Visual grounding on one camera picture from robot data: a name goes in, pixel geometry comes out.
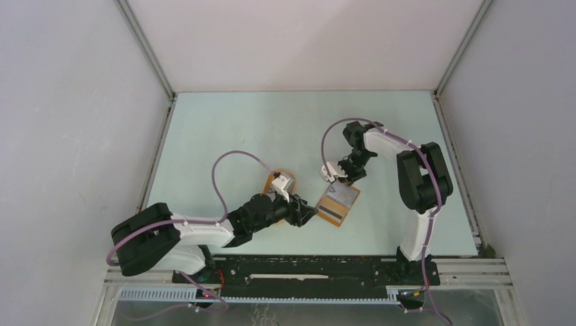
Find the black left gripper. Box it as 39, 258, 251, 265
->
250, 188, 317, 232

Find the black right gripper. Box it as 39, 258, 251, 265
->
335, 149, 375, 185

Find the silver patterned card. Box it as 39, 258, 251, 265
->
325, 182, 361, 209

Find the gold card with black stripe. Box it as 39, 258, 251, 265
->
317, 204, 350, 227

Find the orange leather card holder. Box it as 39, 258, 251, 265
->
316, 181, 360, 227

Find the beige oval plastic tray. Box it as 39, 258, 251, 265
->
260, 170, 296, 226

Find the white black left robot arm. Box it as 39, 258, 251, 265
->
109, 194, 317, 283

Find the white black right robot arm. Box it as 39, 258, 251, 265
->
331, 121, 454, 284

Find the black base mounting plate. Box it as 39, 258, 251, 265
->
190, 255, 441, 300

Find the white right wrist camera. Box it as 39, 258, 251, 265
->
320, 162, 348, 183

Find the white slotted cable duct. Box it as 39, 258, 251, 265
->
118, 287, 401, 305

